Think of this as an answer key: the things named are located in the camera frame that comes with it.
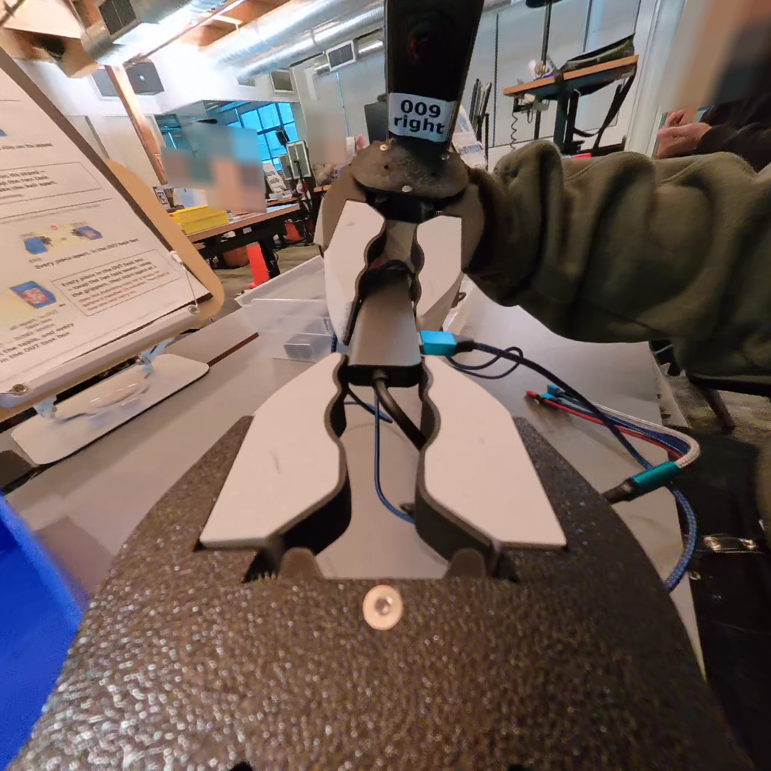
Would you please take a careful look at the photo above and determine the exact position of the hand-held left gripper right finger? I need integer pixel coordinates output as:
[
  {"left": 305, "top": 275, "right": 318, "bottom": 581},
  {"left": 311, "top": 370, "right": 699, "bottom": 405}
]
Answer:
[{"left": 414, "top": 354, "right": 568, "bottom": 554}]

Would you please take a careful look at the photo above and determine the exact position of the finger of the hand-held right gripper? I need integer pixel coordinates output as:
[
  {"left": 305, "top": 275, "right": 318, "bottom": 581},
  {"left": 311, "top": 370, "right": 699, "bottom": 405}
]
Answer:
[
  {"left": 313, "top": 171, "right": 389, "bottom": 356},
  {"left": 414, "top": 181, "right": 486, "bottom": 329}
]

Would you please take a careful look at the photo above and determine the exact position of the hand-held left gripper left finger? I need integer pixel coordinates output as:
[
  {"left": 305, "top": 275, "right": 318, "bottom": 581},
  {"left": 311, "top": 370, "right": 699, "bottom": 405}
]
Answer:
[{"left": 198, "top": 353, "right": 353, "bottom": 552}]

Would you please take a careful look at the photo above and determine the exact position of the clear plastic box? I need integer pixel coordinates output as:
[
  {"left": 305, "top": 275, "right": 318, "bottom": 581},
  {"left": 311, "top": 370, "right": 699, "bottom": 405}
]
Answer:
[{"left": 235, "top": 256, "right": 339, "bottom": 363}]

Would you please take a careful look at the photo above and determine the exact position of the blue braided multi-head charging cable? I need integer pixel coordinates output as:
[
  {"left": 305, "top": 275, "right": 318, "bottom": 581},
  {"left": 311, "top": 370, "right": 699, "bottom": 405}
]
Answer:
[{"left": 330, "top": 330, "right": 702, "bottom": 594}]

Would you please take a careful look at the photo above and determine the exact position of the person's right forearm olive sleeve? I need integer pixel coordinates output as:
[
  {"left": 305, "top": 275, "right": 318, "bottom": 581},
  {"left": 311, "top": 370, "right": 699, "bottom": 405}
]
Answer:
[{"left": 464, "top": 141, "right": 771, "bottom": 386}]

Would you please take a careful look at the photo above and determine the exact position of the wooden standing desk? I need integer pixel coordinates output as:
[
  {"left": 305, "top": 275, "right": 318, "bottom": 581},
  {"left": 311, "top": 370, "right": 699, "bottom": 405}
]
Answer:
[{"left": 503, "top": 54, "right": 639, "bottom": 154}]

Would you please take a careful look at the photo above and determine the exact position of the grey desk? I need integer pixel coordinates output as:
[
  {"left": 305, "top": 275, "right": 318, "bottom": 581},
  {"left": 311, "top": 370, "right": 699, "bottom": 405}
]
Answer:
[{"left": 0, "top": 256, "right": 708, "bottom": 669}]

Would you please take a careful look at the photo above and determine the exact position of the orange traffic cone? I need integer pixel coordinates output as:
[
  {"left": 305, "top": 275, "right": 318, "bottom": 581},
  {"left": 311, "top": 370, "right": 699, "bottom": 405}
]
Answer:
[{"left": 246, "top": 243, "right": 273, "bottom": 288}]

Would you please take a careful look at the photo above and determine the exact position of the yellow plastic bin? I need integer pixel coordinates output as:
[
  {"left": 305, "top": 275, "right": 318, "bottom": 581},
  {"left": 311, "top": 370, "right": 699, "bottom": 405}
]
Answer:
[{"left": 170, "top": 205, "right": 231, "bottom": 236}]

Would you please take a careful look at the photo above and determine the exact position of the blue plastic bin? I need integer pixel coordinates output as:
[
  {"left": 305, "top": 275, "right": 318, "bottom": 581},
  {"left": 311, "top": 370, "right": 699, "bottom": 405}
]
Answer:
[{"left": 0, "top": 491, "right": 84, "bottom": 730}]

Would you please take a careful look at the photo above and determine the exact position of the printed instruction sheet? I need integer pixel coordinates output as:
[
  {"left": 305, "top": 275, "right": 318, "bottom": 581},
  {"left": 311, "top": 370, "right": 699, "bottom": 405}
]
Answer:
[{"left": 0, "top": 51, "right": 201, "bottom": 398}]

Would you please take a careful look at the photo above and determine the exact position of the silver air duct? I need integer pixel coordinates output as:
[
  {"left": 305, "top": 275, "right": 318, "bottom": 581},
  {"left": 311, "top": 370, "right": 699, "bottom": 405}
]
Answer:
[{"left": 211, "top": 0, "right": 389, "bottom": 82}]

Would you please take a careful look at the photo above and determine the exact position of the black wall speaker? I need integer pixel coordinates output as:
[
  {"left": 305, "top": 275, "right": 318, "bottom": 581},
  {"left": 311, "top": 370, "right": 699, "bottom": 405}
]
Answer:
[{"left": 126, "top": 59, "right": 165, "bottom": 96}]

